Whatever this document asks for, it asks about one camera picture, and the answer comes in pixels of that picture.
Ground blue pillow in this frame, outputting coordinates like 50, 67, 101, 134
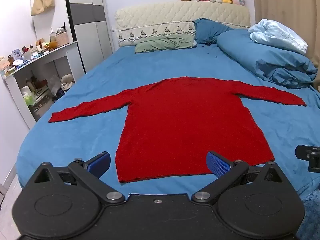
193, 18, 234, 44

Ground green pillow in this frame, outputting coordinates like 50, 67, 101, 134
134, 34, 196, 53

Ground blue duvet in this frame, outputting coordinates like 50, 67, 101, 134
216, 29, 318, 89

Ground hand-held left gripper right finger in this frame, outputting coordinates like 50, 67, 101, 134
191, 151, 287, 205

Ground white tote bag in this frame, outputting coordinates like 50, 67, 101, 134
61, 74, 76, 92

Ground light blue blanket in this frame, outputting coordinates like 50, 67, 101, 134
248, 19, 308, 55

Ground beige quilted headboard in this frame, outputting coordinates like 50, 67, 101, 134
114, 0, 251, 47

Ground red long-sleeve sweater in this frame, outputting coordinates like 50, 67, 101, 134
48, 76, 307, 183

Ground grey and white wardrobe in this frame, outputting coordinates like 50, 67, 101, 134
64, 0, 113, 74

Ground bed with blue sheet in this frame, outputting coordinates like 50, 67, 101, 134
15, 29, 320, 205

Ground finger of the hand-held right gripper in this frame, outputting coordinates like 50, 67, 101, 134
295, 145, 320, 173

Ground white desk with shelves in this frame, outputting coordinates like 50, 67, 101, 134
1, 41, 85, 130

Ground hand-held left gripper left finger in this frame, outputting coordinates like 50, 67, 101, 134
32, 151, 125, 205

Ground photo frame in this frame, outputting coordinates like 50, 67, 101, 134
11, 48, 23, 61

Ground wicker basket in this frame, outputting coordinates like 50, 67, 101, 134
55, 32, 69, 47

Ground green tissue pack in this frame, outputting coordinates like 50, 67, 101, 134
22, 86, 35, 106

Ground beige curtain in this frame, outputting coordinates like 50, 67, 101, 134
251, 0, 320, 65

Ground blue fluffy rug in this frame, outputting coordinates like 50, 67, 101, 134
295, 189, 320, 240

